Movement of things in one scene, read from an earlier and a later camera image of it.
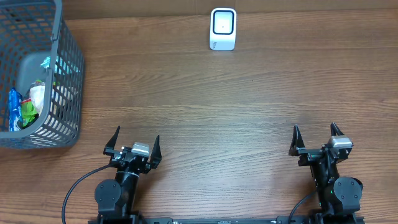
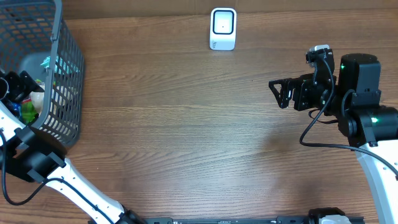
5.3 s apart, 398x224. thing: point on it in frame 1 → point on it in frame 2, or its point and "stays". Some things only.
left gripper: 116,160 → 23,85
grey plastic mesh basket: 31,31 stays
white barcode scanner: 222,26 stays
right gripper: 296,149 → 300,84
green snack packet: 28,112 stays
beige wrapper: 37,91 stays
